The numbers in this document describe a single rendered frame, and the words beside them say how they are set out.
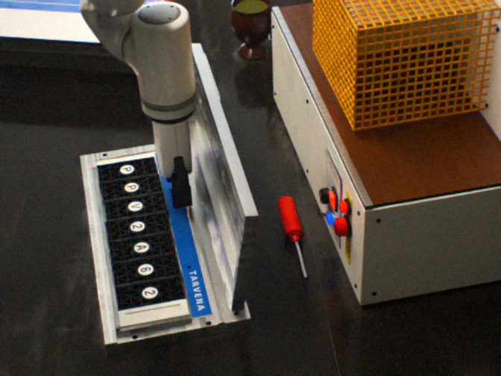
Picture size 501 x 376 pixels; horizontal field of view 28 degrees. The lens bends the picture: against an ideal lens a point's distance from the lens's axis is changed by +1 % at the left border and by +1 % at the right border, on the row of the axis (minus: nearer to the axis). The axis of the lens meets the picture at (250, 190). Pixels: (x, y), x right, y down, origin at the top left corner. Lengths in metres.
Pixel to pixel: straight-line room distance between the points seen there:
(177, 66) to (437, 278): 0.48
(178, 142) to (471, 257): 0.46
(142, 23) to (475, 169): 0.50
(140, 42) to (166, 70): 0.05
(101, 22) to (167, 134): 0.19
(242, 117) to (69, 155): 0.32
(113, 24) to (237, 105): 0.44
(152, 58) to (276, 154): 0.39
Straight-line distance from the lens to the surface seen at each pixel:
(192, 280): 1.47
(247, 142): 1.76
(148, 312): 1.42
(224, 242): 1.42
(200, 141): 1.61
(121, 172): 1.66
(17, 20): 1.99
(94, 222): 1.59
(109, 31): 1.48
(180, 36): 1.41
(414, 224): 1.36
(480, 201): 1.38
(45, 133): 1.84
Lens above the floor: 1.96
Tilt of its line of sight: 40 degrees down
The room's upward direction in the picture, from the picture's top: 3 degrees counter-clockwise
